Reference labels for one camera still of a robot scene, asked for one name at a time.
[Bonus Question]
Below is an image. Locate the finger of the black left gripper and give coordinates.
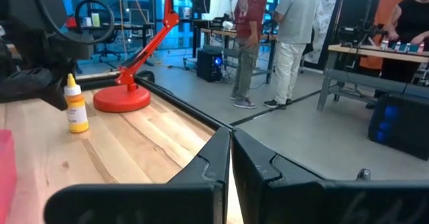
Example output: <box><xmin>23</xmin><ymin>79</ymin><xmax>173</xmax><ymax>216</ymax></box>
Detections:
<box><xmin>38</xmin><ymin>78</ymin><xmax>68</xmax><ymax>112</ymax></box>
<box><xmin>0</xmin><ymin>67</ymin><xmax>54</xmax><ymax>103</ymax></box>

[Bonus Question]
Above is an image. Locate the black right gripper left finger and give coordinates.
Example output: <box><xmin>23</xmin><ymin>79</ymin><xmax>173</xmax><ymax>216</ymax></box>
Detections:
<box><xmin>166</xmin><ymin>126</ymin><xmax>233</xmax><ymax>224</ymax></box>

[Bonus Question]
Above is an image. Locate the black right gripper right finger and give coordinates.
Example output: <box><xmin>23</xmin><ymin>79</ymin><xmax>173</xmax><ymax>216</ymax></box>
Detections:
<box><xmin>232</xmin><ymin>127</ymin><xmax>324</xmax><ymax>224</ymax></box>

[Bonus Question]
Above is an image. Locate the large yellow food coloring bottle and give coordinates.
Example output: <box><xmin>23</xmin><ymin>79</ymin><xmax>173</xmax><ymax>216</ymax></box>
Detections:
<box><xmin>63</xmin><ymin>73</ymin><xmax>90</xmax><ymax>134</ymax></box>

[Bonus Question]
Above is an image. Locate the red box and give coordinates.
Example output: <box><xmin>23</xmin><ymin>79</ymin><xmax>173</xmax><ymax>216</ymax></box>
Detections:
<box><xmin>64</xmin><ymin>15</ymin><xmax>78</xmax><ymax>29</ymax></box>

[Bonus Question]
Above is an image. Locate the black office chair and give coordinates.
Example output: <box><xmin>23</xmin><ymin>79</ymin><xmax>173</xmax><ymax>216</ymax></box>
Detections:
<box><xmin>92</xmin><ymin>8</ymin><xmax>121</xmax><ymax>62</ymax></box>

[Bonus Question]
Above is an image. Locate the red desk lamp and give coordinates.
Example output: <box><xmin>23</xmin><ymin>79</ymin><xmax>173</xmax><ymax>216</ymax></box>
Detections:
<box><xmin>93</xmin><ymin>0</ymin><xmax>181</xmax><ymax>113</ymax></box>

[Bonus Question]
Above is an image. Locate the pink plastic bin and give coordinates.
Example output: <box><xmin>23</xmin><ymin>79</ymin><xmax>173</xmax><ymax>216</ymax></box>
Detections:
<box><xmin>0</xmin><ymin>129</ymin><xmax>17</xmax><ymax>223</ymax></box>

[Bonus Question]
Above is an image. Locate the black clamp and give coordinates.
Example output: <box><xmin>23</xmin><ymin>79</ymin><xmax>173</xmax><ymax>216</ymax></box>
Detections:
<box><xmin>135</xmin><ymin>70</ymin><xmax>156</xmax><ymax>84</ymax></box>

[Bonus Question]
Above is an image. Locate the black desk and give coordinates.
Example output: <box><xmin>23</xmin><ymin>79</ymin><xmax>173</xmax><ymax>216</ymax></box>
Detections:
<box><xmin>82</xmin><ymin>21</ymin><xmax>155</xmax><ymax>68</ymax></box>

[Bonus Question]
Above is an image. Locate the black computer tower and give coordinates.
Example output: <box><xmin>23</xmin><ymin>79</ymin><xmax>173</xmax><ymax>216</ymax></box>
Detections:
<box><xmin>196</xmin><ymin>49</ymin><xmax>224</xmax><ymax>83</ymax></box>

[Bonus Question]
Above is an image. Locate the wooden workbench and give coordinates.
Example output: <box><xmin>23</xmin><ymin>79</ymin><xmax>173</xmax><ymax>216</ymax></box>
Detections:
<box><xmin>200</xmin><ymin>27</ymin><xmax>279</xmax><ymax>85</ymax></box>

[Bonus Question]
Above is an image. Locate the black floor case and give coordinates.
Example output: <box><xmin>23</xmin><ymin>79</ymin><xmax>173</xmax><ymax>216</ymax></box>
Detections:
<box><xmin>367</xmin><ymin>92</ymin><xmax>429</xmax><ymax>162</ymax></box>

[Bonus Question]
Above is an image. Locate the grey-legged wooden table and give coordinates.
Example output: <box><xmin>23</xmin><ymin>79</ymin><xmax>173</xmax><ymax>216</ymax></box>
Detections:
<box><xmin>316</xmin><ymin>44</ymin><xmax>429</xmax><ymax>113</ymax></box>

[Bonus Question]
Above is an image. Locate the person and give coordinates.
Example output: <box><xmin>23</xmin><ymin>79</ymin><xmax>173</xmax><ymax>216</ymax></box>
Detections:
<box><xmin>230</xmin><ymin>0</ymin><xmax>270</xmax><ymax>110</ymax></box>
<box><xmin>365</xmin><ymin>0</ymin><xmax>429</xmax><ymax>110</ymax></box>
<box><xmin>263</xmin><ymin>0</ymin><xmax>320</xmax><ymax>111</ymax></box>

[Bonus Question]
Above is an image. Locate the white patterned cloth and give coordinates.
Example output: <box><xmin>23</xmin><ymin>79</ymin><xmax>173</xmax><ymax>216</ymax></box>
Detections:
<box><xmin>303</xmin><ymin>0</ymin><xmax>341</xmax><ymax>65</ymax></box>

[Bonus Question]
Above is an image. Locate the black monitor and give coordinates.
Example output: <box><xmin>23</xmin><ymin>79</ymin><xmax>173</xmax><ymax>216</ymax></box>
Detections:
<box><xmin>191</xmin><ymin>0</ymin><xmax>212</xmax><ymax>15</ymax></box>

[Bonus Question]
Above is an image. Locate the orange partition panel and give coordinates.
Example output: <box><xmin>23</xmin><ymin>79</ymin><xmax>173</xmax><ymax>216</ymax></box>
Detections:
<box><xmin>360</xmin><ymin>0</ymin><xmax>420</xmax><ymax>71</ymax></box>

